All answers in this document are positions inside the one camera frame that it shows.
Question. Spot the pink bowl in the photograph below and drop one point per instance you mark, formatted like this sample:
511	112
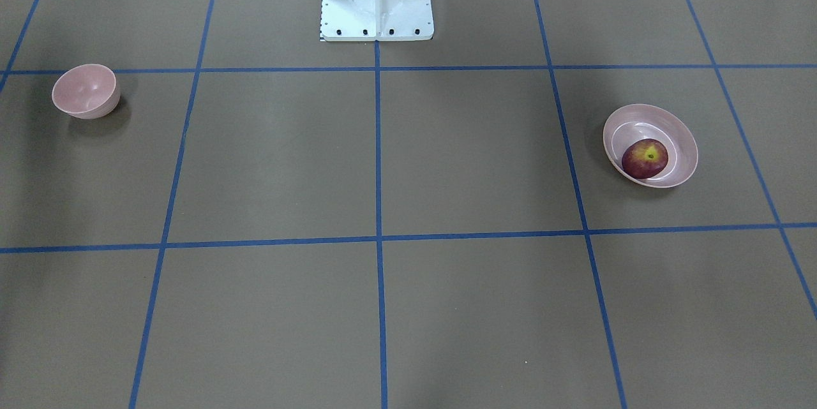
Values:
89	91

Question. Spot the red apple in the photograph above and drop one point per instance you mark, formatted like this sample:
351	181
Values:
645	159

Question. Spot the pink plate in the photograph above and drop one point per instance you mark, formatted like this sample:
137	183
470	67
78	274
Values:
632	123

